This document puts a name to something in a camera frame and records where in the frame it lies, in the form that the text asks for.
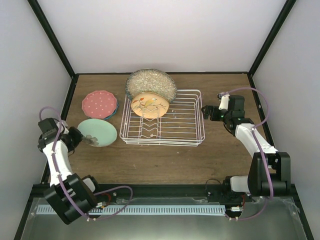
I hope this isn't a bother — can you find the mint green flower plate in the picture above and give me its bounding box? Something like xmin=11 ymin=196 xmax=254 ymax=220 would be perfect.
xmin=77 ymin=118 xmax=118 ymax=147

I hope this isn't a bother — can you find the pink polka dot plate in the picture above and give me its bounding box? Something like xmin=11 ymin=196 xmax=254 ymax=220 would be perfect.
xmin=81 ymin=90 xmax=118 ymax=119

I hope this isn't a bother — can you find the blue polka dot plate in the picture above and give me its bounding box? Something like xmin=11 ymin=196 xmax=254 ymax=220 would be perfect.
xmin=103 ymin=102 xmax=119 ymax=120

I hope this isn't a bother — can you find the beige bird pattern plate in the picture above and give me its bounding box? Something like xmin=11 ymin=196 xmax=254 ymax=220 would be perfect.
xmin=130 ymin=92 xmax=170 ymax=119

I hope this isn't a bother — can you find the large speckled grey plate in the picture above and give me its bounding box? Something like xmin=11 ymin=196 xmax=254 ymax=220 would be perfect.
xmin=124 ymin=68 xmax=177 ymax=103

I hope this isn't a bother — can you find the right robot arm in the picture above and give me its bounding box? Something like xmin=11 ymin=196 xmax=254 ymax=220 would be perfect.
xmin=201 ymin=94 xmax=291 ymax=202

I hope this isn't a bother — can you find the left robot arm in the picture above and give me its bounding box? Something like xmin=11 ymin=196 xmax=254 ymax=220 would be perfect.
xmin=38 ymin=118 xmax=102 ymax=225

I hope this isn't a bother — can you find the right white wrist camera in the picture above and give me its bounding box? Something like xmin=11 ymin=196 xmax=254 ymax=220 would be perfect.
xmin=217 ymin=92 xmax=230 ymax=110

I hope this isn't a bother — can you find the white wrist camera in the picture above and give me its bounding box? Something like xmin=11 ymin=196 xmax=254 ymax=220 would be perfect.
xmin=217 ymin=92 xmax=230 ymax=110
xmin=61 ymin=120 xmax=69 ymax=134

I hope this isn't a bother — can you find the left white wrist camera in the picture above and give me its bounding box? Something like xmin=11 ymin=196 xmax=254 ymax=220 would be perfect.
xmin=61 ymin=120 xmax=69 ymax=134

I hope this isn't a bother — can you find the white wire dish rack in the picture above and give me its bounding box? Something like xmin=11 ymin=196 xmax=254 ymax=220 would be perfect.
xmin=119 ymin=89 xmax=205 ymax=147

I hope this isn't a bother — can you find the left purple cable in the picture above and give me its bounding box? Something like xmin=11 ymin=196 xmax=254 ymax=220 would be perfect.
xmin=38 ymin=106 xmax=133 ymax=222

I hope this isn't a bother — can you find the white slotted cable duct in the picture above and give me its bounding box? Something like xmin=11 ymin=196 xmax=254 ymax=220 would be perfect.
xmin=36 ymin=204 xmax=226 ymax=215

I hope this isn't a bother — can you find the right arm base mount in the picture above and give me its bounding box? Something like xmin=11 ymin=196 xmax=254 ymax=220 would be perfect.
xmin=204 ymin=178 xmax=251 ymax=205

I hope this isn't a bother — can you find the left black frame post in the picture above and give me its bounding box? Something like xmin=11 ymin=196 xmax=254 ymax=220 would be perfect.
xmin=27 ymin=0 xmax=76 ymax=79

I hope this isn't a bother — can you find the black frame post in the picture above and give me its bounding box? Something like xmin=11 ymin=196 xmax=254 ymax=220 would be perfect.
xmin=248 ymin=0 xmax=296 ymax=76
xmin=27 ymin=0 xmax=76 ymax=79

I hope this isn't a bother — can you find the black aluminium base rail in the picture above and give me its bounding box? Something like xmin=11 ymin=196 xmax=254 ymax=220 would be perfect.
xmin=30 ymin=183 xmax=297 ymax=199

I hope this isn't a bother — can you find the right black frame post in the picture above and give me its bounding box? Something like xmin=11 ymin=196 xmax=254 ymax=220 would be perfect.
xmin=248 ymin=0 xmax=296 ymax=76

